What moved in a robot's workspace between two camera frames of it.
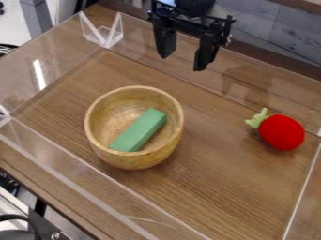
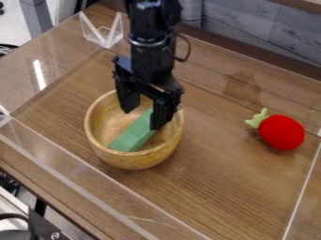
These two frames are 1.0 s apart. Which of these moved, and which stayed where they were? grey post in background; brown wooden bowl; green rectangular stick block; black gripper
Moved: black gripper
Stayed: grey post in background; brown wooden bowl; green rectangular stick block
